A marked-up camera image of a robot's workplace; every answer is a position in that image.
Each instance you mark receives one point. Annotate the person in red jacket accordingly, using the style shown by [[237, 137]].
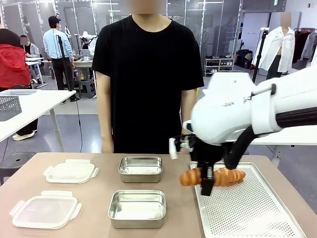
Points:
[[12, 62]]

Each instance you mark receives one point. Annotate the grey woven plastic basket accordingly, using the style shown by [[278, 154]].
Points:
[[8, 108]]

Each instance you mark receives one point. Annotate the person's right forearm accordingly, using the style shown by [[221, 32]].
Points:
[[106, 119]]

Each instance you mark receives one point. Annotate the seated person in grey top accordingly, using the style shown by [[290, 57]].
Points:
[[31, 49]]

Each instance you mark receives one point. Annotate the black light stand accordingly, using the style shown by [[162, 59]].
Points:
[[260, 54]]

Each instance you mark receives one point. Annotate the clear plastic box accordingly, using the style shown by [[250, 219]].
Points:
[[17, 92]]

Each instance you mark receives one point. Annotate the rectangular stainless steel container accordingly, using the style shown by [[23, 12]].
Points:
[[137, 208], [140, 168]]

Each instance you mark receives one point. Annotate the grey step stool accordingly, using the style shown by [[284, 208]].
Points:
[[86, 88]]

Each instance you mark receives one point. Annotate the rack of dark clothes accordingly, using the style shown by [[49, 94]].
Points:
[[304, 44]]

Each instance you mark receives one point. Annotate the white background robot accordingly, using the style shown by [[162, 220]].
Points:
[[88, 41]]

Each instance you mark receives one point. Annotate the golden brown croissant bread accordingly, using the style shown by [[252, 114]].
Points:
[[229, 176], [189, 178]]

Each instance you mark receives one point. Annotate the white table with basket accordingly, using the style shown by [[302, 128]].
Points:
[[37, 104]]

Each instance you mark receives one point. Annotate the person in black t-shirt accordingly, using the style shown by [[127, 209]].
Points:
[[146, 81]]

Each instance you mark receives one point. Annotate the white shoe rack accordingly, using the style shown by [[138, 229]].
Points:
[[219, 65]]

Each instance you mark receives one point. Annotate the black metal stool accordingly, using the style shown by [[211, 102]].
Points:
[[15, 163]]

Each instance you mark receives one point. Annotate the person's left forearm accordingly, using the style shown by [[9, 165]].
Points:
[[188, 106]]

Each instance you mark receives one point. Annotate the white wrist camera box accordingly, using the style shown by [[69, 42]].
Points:
[[173, 148]]

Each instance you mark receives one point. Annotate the man in light blue shirt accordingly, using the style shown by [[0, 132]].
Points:
[[58, 49]]

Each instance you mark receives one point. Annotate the mannequin in white shirt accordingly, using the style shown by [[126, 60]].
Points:
[[278, 49]]

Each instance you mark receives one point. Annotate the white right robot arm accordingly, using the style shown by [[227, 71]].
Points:
[[242, 114]]

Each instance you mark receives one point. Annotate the person's left hand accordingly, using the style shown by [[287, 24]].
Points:
[[185, 129]]

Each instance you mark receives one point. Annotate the black tripod stand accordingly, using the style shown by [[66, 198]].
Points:
[[65, 69]]

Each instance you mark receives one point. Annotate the translucent plastic container lid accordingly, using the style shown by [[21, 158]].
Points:
[[70, 171], [44, 210]]

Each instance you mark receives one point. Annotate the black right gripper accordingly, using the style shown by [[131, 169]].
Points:
[[210, 153]]

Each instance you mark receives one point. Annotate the black bags pile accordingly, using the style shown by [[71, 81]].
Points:
[[244, 59]]

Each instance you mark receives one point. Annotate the person's right hand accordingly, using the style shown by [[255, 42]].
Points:
[[108, 146]]

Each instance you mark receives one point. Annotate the perforated metal baking tray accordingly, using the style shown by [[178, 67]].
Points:
[[247, 205]]

